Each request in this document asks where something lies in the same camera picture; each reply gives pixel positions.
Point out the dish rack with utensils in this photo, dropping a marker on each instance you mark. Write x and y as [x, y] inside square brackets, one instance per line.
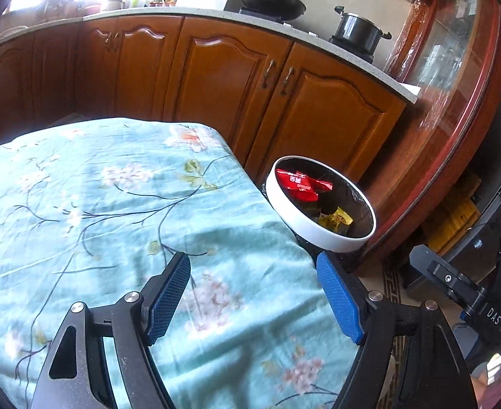
[62, 6]

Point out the gas stove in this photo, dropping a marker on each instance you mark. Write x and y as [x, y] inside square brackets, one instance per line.
[352, 52]

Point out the brown wooden kitchen cabinets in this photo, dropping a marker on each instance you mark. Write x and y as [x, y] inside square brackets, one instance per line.
[216, 85]

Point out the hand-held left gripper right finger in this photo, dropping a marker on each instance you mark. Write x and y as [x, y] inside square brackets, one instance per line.
[340, 302]

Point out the light green floral tablecloth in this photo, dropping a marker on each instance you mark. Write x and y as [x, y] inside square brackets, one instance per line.
[105, 221]

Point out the patterned floor rug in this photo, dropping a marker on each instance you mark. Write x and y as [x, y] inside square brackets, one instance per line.
[393, 289]

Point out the black lidded cooking pot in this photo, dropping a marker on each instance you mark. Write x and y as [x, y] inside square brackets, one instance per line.
[357, 32]

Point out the yellow snack wrapper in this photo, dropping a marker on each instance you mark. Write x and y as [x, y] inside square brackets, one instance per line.
[337, 219]

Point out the light stone countertop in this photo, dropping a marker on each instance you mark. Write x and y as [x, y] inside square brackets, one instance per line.
[386, 72]

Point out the white lidded pot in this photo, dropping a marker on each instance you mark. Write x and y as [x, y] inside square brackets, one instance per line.
[114, 2]

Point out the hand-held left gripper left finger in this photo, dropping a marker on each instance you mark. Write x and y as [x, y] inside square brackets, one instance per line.
[169, 302]

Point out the red-framed glass display cabinet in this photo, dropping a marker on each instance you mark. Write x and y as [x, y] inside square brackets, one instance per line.
[446, 72]

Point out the red snack wrapper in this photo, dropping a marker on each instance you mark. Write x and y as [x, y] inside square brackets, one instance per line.
[301, 181]

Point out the white-rimmed trash bin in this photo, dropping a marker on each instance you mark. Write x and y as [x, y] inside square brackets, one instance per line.
[295, 221]

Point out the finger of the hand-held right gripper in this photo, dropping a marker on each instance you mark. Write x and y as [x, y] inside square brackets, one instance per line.
[433, 268]

